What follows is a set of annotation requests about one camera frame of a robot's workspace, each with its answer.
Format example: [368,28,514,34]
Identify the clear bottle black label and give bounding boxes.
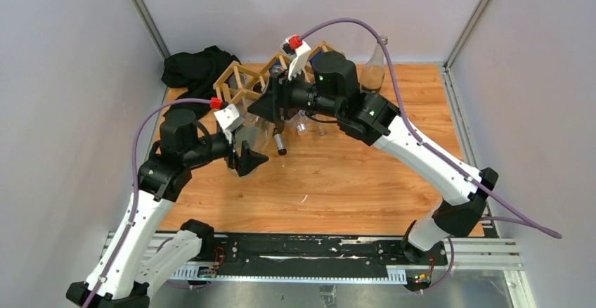
[235,113,274,155]

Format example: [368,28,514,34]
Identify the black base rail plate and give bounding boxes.
[193,233,448,278]

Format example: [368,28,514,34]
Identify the aluminium frame rail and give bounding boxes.
[85,231,536,307]

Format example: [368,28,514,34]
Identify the dark green wine bottle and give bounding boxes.
[273,129,287,156]

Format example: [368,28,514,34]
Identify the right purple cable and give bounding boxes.
[287,18,564,295]

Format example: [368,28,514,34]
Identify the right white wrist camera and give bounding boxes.
[280,35,311,80]

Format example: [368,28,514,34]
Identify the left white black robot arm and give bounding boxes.
[65,104,268,307]

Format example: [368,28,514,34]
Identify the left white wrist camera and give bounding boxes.
[214,104,245,144]

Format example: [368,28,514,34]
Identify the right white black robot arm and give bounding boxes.
[248,51,498,264]

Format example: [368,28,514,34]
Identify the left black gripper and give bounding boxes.
[183,124,268,175]

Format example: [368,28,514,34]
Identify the wooden wine rack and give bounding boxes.
[214,36,359,122]

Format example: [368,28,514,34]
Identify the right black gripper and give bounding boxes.
[249,63,342,123]

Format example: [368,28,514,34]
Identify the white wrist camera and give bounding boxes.
[214,104,245,144]
[280,35,311,80]

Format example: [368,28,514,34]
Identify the blue bottle cork stopper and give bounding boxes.
[287,110,309,136]

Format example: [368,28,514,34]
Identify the black cloth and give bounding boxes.
[161,46,240,100]

